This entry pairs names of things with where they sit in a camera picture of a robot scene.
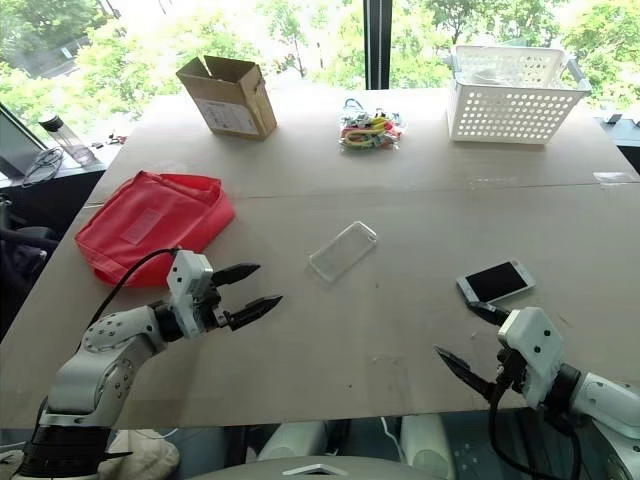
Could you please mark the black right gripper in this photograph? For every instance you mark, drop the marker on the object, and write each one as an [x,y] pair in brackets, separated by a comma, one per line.
[512,375]

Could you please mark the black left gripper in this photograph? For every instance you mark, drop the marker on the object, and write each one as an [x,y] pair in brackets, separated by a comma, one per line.
[211,305]

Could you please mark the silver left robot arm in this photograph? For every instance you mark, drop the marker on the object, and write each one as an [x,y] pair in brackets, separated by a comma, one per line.
[95,365]

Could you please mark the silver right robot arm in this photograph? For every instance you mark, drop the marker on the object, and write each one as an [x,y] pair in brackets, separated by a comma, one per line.
[600,400]

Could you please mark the clear plastic phone case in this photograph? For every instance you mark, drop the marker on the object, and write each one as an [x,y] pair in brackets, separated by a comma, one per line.
[342,254]

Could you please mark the white smartphone with black screen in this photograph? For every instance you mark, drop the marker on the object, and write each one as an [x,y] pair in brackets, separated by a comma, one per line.
[497,280]

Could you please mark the red fabric pouch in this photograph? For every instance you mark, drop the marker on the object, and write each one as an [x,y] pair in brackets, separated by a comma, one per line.
[155,225]

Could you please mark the white rounded robot leg cover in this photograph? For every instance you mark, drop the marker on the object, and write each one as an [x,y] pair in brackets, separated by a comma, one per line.
[295,445]
[427,447]

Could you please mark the grey robot torso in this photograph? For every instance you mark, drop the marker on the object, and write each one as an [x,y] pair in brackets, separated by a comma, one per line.
[250,470]

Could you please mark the open brown cardboard box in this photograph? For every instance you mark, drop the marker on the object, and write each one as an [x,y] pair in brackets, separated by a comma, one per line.
[235,107]

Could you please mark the white crumpled cloth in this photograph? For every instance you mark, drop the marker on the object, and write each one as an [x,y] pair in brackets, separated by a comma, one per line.
[145,460]

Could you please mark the clear bag of colourful items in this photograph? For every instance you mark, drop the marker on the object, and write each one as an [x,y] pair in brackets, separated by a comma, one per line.
[370,130]

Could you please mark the dark side desk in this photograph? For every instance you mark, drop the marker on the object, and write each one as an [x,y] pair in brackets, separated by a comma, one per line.
[65,182]

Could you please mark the black chair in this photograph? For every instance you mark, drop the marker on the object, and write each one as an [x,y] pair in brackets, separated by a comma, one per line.
[22,250]

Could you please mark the white perforated plastic basket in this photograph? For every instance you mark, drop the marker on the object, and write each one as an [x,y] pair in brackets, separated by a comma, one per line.
[510,110]

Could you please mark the clear bottle with black cap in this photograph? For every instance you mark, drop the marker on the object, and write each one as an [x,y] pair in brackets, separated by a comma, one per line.
[67,140]

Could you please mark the dark side table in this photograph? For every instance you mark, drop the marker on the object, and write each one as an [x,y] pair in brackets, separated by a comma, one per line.
[620,132]

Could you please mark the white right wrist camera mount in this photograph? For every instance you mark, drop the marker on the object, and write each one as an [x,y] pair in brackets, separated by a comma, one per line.
[532,350]

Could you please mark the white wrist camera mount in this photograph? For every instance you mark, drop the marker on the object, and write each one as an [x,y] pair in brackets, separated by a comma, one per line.
[187,295]
[532,350]

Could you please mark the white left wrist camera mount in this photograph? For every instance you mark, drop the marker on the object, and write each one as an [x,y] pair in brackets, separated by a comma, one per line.
[187,295]

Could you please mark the dark window frame post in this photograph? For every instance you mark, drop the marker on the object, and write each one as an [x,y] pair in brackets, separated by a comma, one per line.
[376,45]

